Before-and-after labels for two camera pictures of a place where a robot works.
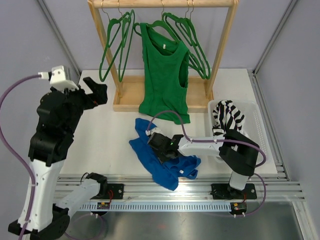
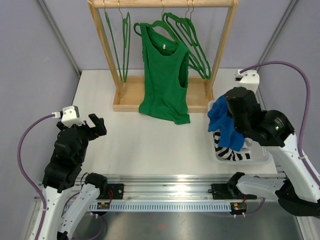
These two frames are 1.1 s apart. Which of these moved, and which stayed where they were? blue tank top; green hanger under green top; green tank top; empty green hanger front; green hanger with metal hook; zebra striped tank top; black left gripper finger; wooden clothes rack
Moved: green hanger with metal hook; zebra striped tank top; blue tank top; black left gripper finger
Stayed: wooden clothes rack; green hanger under green top; green tank top; empty green hanger front
